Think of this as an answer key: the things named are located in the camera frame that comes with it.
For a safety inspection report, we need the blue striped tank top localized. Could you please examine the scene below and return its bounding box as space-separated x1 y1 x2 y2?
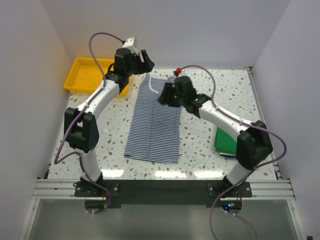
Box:
124 73 182 164

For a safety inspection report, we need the green tank top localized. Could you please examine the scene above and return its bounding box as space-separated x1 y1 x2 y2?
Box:
214 128 237 157

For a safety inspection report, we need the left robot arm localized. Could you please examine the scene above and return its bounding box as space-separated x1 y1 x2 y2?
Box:
63 47 155 196

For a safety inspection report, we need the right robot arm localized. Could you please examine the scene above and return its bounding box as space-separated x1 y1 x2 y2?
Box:
158 76 273 197

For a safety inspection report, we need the yellow plastic tray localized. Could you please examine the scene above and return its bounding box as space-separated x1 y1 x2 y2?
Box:
63 56 131 97

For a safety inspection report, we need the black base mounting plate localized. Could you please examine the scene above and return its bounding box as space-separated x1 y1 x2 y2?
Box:
74 178 252 210

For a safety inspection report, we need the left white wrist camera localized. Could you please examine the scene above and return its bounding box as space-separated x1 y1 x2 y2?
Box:
122 37 138 55

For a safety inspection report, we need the aluminium frame rail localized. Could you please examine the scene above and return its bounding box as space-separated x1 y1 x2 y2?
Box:
32 179 296 200

